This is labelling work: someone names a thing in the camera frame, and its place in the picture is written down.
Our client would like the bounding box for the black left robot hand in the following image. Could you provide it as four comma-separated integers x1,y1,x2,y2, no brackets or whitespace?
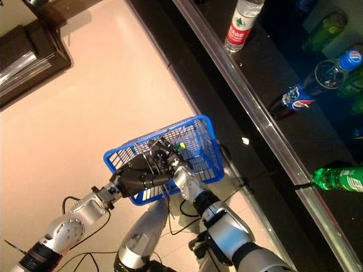
109,154,173,199

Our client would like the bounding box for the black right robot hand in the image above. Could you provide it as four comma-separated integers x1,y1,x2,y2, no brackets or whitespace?
146,137,190,178

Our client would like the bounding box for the blue plastic shopping basket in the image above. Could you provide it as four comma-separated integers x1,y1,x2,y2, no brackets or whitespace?
103,114,225,206

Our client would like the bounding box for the water bottle red label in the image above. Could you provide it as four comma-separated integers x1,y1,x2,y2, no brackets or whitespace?
223,0,266,54

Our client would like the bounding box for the black retail shelf unit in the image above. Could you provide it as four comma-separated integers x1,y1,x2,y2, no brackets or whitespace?
124,0,363,272

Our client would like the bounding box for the Pepsi cola bottle blue label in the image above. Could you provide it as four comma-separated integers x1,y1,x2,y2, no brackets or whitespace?
268,49,363,120

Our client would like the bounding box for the dark brown display cabinet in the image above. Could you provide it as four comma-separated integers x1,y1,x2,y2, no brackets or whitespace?
0,0,72,109

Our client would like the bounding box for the black right forearm cable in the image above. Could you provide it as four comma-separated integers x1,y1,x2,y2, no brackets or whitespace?
166,192,201,236

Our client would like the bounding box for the thin black floor cable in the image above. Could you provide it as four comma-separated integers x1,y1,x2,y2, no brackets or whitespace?
55,251,100,272

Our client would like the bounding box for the clear plastic shelf price rail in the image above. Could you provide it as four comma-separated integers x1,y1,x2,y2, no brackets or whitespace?
294,185,363,272
171,0,313,188

